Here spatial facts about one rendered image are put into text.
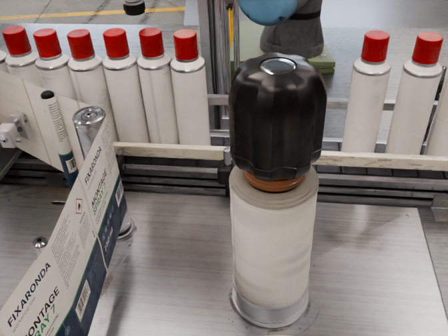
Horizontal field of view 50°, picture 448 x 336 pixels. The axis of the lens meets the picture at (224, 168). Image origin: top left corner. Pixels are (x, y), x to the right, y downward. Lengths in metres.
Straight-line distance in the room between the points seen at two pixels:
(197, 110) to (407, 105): 0.30
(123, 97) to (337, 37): 0.73
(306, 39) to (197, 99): 0.46
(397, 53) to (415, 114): 0.55
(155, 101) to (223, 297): 0.32
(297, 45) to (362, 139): 0.42
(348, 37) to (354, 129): 0.61
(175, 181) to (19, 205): 0.24
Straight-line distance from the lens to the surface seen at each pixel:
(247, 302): 0.54
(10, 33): 0.78
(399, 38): 1.35
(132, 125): 0.77
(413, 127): 0.74
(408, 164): 0.76
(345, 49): 1.26
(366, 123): 0.73
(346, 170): 0.76
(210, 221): 0.67
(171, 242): 0.65
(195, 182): 0.77
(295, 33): 1.11
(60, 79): 0.77
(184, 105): 0.72
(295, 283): 0.51
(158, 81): 0.72
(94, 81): 0.75
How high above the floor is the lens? 1.35
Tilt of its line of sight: 39 degrees down
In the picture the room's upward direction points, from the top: 3 degrees counter-clockwise
